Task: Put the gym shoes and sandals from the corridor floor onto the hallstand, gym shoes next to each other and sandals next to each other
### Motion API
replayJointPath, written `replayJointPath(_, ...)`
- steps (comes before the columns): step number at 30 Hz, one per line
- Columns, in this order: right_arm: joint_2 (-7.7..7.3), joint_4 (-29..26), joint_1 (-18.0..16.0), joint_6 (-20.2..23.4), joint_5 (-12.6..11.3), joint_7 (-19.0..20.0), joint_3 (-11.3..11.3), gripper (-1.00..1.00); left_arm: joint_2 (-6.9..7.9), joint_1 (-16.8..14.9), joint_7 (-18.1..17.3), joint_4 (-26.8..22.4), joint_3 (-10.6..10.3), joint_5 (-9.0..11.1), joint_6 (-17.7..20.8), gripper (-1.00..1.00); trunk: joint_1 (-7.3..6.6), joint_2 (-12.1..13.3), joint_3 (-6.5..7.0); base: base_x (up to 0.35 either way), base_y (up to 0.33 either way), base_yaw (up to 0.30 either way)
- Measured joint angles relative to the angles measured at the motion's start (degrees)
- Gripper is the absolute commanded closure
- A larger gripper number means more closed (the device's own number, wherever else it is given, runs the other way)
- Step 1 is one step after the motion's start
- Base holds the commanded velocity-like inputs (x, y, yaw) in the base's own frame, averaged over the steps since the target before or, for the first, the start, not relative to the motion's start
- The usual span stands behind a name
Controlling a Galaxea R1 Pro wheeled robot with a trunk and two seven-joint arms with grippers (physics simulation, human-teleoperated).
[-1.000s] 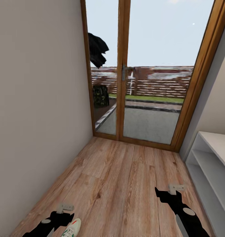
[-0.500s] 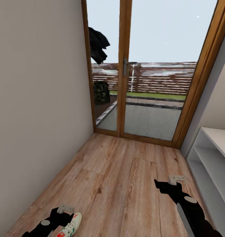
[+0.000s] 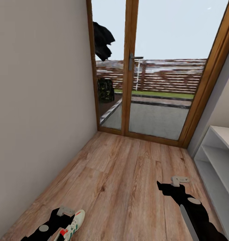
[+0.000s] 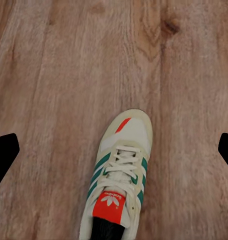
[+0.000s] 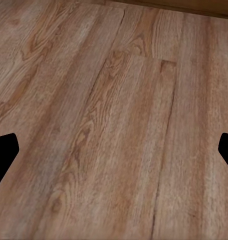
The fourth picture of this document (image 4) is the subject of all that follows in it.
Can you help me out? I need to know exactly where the gym shoe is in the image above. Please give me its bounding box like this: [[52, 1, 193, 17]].
[[79, 108, 153, 240]]

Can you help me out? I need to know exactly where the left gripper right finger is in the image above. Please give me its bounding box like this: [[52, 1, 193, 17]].
[[218, 133, 228, 165]]

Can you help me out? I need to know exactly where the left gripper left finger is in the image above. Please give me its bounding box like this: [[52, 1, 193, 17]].
[[0, 133, 20, 183]]

